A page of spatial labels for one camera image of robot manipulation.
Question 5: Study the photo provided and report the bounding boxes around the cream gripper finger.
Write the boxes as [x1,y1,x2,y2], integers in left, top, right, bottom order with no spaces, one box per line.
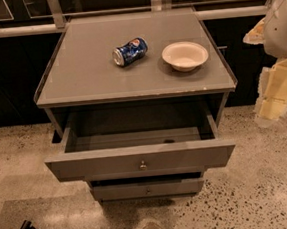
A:
[242,19,265,45]

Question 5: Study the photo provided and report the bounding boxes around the grey top drawer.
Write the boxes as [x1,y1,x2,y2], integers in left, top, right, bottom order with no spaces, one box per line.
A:
[45,98,235,181]

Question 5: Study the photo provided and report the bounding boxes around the grey drawer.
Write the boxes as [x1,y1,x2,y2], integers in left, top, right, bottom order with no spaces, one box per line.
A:
[45,98,235,181]
[91,172,204,203]

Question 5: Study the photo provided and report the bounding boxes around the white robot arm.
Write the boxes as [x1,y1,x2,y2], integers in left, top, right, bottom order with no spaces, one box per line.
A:
[242,0,287,127]

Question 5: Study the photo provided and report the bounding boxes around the grey drawer cabinet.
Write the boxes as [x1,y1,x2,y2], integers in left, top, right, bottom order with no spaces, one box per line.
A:
[27,3,248,210]

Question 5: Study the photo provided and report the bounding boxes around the grey lower drawer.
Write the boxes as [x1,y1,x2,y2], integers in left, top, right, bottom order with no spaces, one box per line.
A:
[91,172,204,203]

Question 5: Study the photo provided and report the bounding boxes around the blue soda can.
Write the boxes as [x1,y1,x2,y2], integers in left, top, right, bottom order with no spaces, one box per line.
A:
[112,37,148,67]

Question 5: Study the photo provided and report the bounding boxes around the metal railing frame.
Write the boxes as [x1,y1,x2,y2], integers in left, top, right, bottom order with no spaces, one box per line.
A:
[0,0,273,37]

